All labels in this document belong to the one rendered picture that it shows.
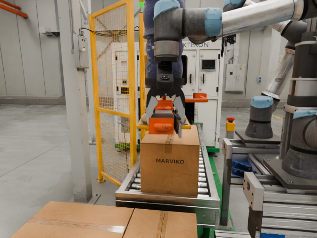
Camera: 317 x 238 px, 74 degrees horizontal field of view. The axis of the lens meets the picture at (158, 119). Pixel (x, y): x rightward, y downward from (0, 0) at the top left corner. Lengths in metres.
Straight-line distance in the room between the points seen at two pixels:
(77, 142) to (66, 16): 1.22
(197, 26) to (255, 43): 10.05
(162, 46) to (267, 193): 0.62
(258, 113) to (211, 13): 0.80
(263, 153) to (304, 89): 0.44
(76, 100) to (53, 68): 9.78
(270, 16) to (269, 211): 0.67
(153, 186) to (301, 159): 0.96
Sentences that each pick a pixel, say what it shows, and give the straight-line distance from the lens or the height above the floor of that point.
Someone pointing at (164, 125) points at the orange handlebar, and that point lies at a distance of 0.60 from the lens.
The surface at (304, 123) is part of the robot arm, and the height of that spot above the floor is 1.23.
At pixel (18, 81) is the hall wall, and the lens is 13.21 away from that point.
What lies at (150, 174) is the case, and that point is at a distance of 1.50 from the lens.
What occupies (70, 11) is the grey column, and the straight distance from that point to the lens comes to 2.31.
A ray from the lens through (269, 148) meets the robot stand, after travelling 1.38.
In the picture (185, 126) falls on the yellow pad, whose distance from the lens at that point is 1.11.
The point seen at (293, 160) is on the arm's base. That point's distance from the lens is 0.91.
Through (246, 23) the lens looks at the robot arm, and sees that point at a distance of 0.80.
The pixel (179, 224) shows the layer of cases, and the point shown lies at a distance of 1.37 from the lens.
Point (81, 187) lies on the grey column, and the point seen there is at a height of 0.20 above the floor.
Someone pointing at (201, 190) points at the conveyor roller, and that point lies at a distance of 1.70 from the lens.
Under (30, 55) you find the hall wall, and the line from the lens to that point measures 12.70.
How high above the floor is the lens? 1.38
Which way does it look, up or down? 11 degrees down
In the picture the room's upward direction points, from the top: straight up
